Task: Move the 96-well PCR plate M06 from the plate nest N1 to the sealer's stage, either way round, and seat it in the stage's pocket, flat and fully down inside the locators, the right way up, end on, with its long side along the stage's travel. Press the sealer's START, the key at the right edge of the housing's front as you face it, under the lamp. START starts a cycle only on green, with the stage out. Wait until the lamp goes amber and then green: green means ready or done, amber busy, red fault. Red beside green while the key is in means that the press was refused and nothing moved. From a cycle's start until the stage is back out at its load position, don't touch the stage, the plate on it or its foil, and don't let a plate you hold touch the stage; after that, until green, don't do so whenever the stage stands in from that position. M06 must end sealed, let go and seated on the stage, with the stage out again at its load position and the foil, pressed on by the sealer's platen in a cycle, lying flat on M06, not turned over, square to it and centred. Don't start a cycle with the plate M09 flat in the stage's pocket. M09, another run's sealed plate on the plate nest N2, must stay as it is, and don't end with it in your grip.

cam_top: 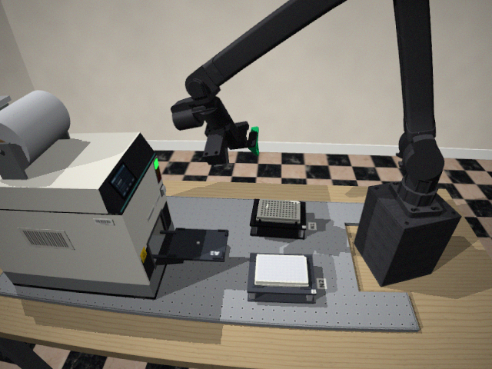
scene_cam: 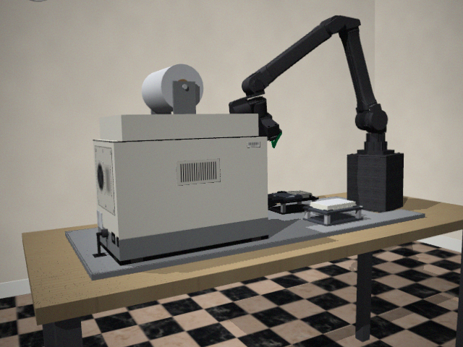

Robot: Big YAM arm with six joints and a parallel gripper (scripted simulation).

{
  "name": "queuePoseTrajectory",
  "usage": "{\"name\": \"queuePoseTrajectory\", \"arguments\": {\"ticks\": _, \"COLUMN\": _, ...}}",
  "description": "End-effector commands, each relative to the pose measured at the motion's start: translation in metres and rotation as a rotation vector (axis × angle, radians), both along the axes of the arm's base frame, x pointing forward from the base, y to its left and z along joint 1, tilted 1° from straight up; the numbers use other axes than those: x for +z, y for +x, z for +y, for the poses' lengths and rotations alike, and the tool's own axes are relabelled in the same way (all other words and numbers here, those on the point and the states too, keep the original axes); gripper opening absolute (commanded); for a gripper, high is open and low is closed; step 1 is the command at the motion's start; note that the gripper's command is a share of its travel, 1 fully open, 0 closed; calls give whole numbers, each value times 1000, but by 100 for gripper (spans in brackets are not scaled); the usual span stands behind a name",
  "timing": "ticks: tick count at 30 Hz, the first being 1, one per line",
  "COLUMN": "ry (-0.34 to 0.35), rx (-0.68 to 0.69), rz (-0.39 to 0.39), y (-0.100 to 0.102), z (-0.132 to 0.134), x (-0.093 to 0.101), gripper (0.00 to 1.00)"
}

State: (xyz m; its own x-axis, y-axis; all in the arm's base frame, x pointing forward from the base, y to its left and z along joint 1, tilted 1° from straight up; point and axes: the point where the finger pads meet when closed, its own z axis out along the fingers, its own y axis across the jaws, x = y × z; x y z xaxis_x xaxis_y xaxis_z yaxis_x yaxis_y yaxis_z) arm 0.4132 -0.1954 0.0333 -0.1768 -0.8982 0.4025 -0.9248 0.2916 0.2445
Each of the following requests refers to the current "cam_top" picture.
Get white flat plate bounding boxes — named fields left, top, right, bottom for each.
left=254, top=254, right=309, bottom=288

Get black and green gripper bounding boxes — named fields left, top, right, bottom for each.
left=210, top=115, right=259, bottom=156

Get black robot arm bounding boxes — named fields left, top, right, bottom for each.
left=171, top=0, right=444, bottom=218

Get grey cylinder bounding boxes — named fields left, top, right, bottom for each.
left=0, top=90, right=71, bottom=170

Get white well plate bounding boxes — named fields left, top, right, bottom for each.
left=256, top=199, right=301, bottom=224

